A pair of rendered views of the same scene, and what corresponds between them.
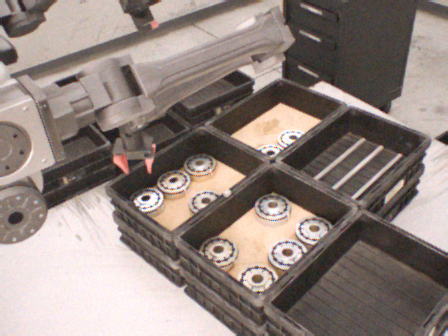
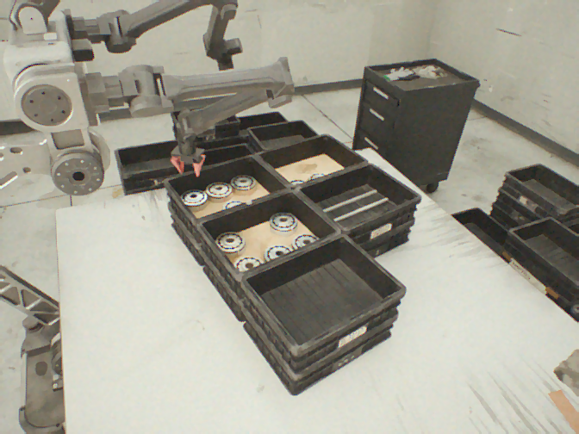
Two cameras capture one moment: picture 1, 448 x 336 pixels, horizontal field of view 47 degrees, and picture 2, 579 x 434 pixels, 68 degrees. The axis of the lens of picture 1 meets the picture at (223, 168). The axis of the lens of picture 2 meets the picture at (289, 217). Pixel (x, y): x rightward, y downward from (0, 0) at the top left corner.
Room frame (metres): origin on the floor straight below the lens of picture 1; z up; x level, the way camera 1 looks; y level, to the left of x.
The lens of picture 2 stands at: (-0.16, -0.29, 1.84)
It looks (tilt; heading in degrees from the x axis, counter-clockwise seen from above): 38 degrees down; 7
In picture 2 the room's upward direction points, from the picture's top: 4 degrees clockwise
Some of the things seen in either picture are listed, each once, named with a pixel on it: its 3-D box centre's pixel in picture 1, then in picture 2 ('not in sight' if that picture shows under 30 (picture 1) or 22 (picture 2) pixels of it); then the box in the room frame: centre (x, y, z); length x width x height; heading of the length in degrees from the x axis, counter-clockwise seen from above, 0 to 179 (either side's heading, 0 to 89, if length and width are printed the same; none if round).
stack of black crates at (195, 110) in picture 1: (210, 119); (283, 164); (2.26, 0.05, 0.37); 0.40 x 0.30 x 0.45; 123
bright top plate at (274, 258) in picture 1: (287, 254); (279, 255); (0.88, -0.15, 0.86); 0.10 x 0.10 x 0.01
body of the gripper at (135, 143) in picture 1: (132, 138); (187, 146); (1.13, 0.24, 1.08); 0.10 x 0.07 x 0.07; 87
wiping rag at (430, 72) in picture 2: not in sight; (430, 71); (2.85, -0.84, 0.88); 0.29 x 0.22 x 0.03; 123
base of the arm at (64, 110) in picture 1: (61, 111); (102, 92); (0.70, 0.25, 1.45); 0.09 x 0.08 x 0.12; 33
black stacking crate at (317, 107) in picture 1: (276, 129); (310, 170); (1.42, -0.19, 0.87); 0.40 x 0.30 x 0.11; 133
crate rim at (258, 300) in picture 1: (267, 225); (269, 230); (0.93, -0.10, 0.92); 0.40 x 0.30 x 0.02; 133
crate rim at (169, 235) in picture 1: (188, 176); (227, 186); (1.15, 0.10, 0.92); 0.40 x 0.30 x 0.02; 133
